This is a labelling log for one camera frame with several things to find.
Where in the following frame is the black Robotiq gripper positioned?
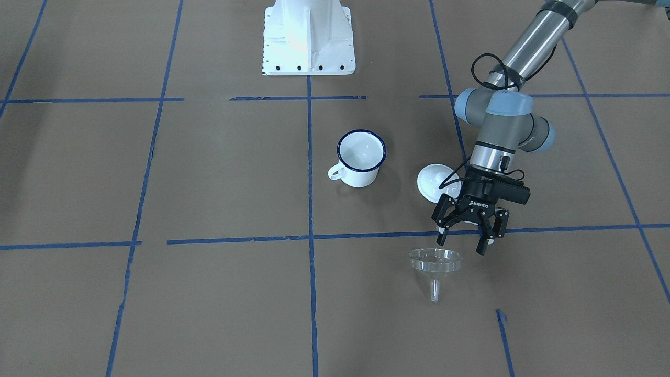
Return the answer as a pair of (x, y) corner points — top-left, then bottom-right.
(431, 168), (510, 256)

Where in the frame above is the white ceramic lid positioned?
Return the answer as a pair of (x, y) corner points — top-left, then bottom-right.
(417, 164), (462, 204)

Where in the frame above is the clear plastic funnel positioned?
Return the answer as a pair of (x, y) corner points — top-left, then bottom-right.
(408, 248), (464, 303)

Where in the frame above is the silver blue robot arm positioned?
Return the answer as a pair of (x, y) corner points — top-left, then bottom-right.
(431, 1), (598, 255)

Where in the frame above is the white enamel mug blue rim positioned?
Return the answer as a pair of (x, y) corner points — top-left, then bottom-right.
(327, 129), (387, 188)

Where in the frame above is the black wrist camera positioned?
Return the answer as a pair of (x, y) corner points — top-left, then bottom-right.
(483, 176), (531, 205)

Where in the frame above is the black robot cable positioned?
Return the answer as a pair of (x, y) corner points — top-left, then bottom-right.
(439, 52), (525, 190)

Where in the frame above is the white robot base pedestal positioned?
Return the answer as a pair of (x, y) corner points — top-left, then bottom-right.
(262, 1), (356, 76)

